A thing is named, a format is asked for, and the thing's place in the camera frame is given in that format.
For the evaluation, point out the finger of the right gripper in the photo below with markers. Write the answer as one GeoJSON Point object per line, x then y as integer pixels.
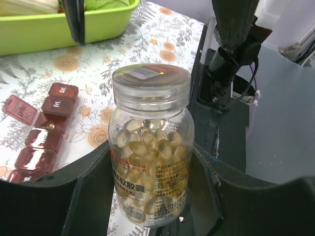
{"type": "Point", "coordinates": [74, 12]}

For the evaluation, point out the gold pill bottle cap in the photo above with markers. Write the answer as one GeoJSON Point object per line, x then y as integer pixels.
{"type": "Point", "coordinates": [151, 88]}

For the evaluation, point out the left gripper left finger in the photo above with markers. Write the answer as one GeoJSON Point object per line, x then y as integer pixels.
{"type": "Point", "coordinates": [72, 201]}

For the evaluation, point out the yellow napa cabbage toy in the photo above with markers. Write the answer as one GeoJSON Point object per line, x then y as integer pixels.
{"type": "Point", "coordinates": [28, 7]}

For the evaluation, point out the floral tablecloth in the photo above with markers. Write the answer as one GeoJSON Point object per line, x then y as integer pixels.
{"type": "Point", "coordinates": [154, 34]}

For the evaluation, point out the clear pill bottle yellow pills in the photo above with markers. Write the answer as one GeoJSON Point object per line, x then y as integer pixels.
{"type": "Point", "coordinates": [150, 160]}

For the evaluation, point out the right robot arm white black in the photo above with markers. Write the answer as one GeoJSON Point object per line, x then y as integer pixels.
{"type": "Point", "coordinates": [239, 38]}

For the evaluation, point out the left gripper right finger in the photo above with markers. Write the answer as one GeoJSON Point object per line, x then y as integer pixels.
{"type": "Point", "coordinates": [246, 204]}

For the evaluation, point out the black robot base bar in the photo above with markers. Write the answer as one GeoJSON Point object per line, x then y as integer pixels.
{"type": "Point", "coordinates": [220, 128]}

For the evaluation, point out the green plastic basket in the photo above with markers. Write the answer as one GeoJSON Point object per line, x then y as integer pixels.
{"type": "Point", "coordinates": [33, 33]}

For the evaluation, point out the red weekly pill organizer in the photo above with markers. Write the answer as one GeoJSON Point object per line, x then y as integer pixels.
{"type": "Point", "coordinates": [43, 142]}

